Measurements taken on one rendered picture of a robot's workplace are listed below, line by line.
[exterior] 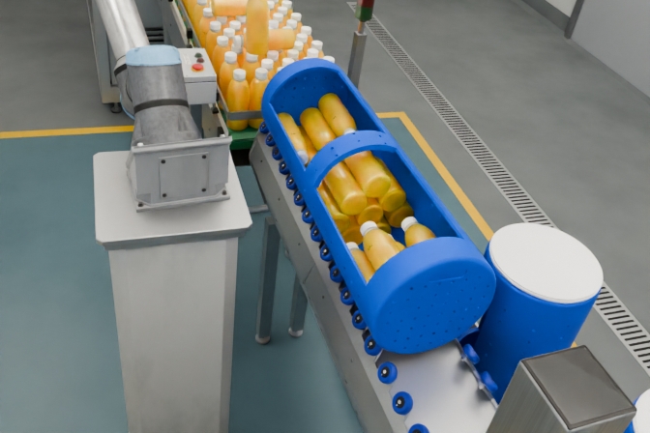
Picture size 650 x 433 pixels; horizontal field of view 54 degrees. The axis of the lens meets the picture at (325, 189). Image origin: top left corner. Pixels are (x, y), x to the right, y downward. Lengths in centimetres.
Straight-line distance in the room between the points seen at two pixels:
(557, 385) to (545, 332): 117
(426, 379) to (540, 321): 33
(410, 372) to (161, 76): 83
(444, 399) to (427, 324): 16
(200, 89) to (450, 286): 109
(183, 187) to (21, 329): 151
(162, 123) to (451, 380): 82
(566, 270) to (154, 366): 104
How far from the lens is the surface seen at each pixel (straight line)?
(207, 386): 180
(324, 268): 163
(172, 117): 138
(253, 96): 211
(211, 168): 139
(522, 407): 50
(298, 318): 260
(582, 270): 170
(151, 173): 137
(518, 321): 163
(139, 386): 176
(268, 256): 230
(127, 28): 160
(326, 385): 256
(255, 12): 201
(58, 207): 332
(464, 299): 138
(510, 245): 167
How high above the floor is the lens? 205
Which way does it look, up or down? 37 degrees down
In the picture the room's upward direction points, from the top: 9 degrees clockwise
